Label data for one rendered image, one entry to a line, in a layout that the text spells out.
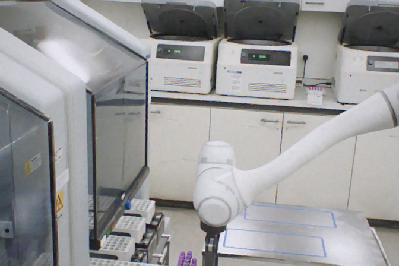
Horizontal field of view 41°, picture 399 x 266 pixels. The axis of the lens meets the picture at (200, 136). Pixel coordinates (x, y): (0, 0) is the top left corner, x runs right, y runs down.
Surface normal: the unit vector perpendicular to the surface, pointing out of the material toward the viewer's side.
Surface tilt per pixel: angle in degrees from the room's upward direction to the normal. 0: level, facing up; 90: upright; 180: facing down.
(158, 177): 90
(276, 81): 90
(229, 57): 59
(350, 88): 90
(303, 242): 0
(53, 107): 90
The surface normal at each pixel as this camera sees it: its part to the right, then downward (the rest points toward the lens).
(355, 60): -0.10, -0.26
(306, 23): -0.14, 0.28
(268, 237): 0.04, -0.96
